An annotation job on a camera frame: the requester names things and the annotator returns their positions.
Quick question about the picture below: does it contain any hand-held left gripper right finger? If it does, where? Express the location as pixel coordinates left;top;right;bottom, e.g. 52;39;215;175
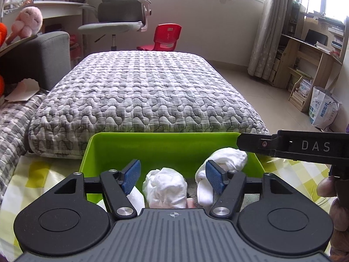
205;160;322;220

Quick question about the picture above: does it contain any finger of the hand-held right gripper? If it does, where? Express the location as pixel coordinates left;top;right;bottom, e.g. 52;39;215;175
237;133;279;157

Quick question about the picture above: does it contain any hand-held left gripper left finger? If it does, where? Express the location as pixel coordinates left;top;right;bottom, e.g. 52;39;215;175
30;159;142;220

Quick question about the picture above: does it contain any green plastic bin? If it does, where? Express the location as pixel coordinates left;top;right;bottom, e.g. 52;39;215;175
79;132;265;213

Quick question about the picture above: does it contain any person's right hand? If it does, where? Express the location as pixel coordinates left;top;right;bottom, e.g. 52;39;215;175
317;176;349;258

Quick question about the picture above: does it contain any white paper bag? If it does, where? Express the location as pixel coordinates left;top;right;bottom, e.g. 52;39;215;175
309;86;342;131

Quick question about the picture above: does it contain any grey quilted cushion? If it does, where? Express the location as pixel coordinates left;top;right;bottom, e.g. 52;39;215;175
29;50;270;159

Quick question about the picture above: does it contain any wooden shelf unit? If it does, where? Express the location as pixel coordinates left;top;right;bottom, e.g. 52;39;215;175
269;1;349;112

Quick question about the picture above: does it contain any yellow checked tablecloth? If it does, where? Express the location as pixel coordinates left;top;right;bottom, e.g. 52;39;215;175
0;153;349;260

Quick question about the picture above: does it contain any black laptop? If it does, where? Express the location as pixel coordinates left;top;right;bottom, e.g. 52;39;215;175
304;29;328;45

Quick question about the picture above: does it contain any beige curtain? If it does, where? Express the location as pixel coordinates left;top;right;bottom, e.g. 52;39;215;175
248;0;304;79

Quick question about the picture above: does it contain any grey quilted sofa cover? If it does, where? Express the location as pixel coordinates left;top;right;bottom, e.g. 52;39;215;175
0;87;50;205

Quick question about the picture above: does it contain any beige scalloped paper piece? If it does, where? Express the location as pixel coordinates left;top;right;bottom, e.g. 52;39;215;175
4;79;40;102

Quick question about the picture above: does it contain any red plastic chair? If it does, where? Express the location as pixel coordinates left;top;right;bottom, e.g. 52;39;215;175
136;23;182;52

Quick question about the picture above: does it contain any grey sofa armrest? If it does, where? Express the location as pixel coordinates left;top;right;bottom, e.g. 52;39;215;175
0;31;71;92

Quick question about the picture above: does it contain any grey office chair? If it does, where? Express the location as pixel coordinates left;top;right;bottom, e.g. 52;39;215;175
78;0;153;51

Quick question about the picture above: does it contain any flat board on armrest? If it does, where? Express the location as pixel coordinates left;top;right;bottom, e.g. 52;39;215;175
0;34;39;56

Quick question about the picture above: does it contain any white desk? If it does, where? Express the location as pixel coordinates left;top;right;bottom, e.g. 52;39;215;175
0;0;90;60

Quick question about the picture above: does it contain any pink plush toy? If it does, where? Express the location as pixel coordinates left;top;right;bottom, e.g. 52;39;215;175
5;6;43;44

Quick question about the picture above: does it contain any orange ball plush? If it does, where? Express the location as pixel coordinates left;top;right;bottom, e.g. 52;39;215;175
0;22;7;96

